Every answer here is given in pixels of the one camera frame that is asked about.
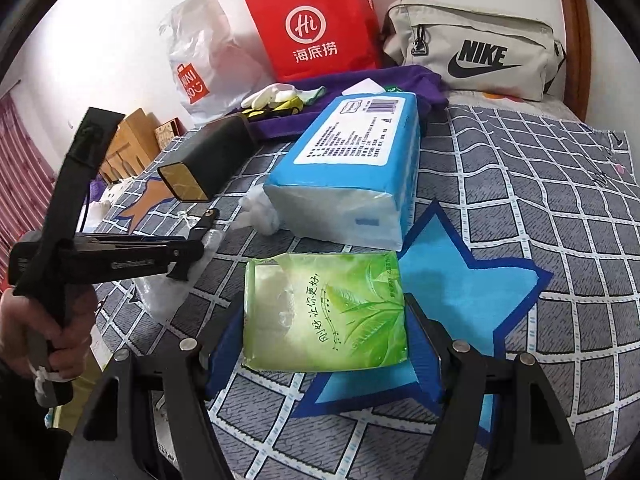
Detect grey checked star blanket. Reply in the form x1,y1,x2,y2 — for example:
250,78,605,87
92,90,640,480

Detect red striped curtain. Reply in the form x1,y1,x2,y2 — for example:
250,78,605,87
0,94,55,292

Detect blue tissue pack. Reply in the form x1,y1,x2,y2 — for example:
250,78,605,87
264,92,421,250

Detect brown wooden door frame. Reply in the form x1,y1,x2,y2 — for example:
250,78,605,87
561,0,592,120

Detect red paper shopping bag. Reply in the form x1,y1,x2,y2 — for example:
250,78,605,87
245,0,383,81

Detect left hand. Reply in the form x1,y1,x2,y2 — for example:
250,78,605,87
1,285,98,379

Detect beige Nike waist bag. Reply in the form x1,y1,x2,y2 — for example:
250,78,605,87
383,0,566,101

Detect brown cardboard boxes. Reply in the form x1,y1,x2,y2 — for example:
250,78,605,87
99,108,186,184

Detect green tissue pack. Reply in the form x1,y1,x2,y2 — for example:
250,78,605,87
243,252,408,373

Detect dark green tin box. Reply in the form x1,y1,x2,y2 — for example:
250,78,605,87
157,114,256,203

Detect white Miniso plastic bag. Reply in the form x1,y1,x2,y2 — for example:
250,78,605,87
158,0,271,127

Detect purple fleece towel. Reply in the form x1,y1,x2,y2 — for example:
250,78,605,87
241,65,448,143

